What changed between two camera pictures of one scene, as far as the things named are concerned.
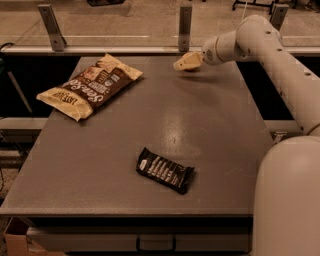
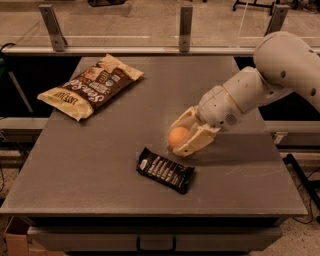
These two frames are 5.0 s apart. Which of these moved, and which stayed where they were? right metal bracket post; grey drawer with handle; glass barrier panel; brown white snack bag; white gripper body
Moved: white gripper body
Stayed: brown white snack bag; grey drawer with handle; glass barrier panel; right metal bracket post
